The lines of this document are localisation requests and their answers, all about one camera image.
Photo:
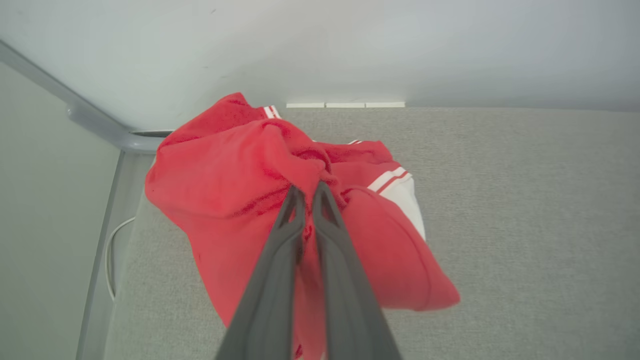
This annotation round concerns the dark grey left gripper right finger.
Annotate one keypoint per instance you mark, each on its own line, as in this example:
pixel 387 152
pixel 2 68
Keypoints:
pixel 350 300

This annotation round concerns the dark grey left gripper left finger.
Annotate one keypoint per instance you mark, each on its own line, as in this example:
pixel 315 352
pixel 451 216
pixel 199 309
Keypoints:
pixel 270 290

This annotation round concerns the red basketball jersey number 23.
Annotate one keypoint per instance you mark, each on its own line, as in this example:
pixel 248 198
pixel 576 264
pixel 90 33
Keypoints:
pixel 225 175

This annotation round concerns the grey fabric sofa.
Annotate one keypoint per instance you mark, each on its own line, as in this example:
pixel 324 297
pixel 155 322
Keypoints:
pixel 525 225

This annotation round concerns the grey metal tube frame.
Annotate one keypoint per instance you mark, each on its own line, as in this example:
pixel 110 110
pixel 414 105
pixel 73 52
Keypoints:
pixel 95 120

